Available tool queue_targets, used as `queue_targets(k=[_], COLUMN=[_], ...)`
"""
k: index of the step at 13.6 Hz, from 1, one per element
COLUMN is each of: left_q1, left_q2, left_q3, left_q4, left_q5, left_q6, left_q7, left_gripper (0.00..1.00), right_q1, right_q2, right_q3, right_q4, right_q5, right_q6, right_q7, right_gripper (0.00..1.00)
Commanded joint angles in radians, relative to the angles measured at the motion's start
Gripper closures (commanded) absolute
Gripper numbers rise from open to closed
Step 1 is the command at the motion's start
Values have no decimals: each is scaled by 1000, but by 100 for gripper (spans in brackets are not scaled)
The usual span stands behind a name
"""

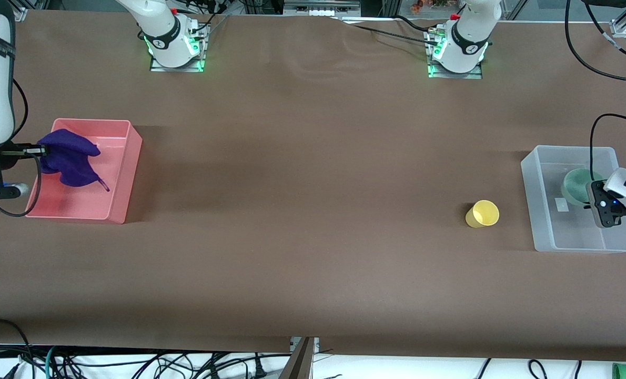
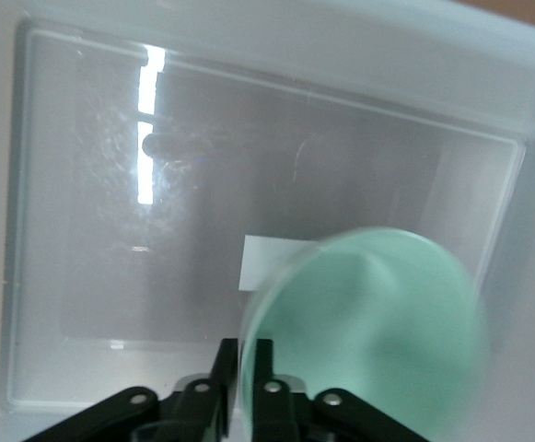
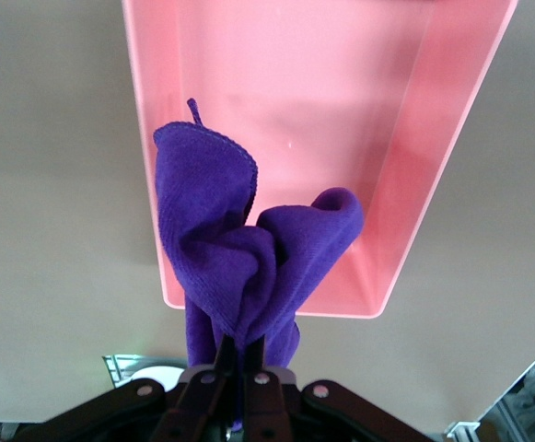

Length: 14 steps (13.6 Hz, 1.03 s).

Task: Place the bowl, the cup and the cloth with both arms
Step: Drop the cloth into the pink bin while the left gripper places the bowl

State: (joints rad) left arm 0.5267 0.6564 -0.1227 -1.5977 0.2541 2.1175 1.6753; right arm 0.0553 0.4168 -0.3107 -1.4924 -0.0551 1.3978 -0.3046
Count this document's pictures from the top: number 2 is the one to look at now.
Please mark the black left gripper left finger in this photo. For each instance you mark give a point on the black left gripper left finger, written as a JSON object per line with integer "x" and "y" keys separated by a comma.
{"x": 202, "y": 405}

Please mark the white label sticker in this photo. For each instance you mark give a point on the white label sticker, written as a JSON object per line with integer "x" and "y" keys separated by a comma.
{"x": 260, "y": 262}

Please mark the green bowl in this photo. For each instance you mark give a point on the green bowl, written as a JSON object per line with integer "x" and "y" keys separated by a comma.
{"x": 377, "y": 322}

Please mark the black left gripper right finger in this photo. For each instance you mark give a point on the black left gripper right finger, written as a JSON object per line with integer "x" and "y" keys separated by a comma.
{"x": 276, "y": 410}

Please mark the clear plastic bin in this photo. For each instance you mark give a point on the clear plastic bin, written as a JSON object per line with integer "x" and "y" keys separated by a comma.
{"x": 110, "y": 276}

